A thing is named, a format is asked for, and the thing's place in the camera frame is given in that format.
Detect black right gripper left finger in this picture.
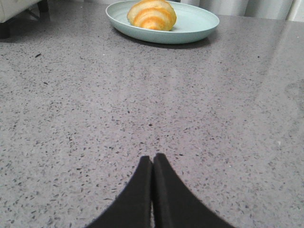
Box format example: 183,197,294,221
88,156,152,228

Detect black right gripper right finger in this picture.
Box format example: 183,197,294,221
153,153,232,228

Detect orange striped croissant bread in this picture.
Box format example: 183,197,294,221
127,0,177,31

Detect white toaster oven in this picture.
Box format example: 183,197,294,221
0,0,48,39

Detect light green oval plate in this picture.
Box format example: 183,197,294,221
105,0,220,44

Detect grey curtain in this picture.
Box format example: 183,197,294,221
180,0,304,22

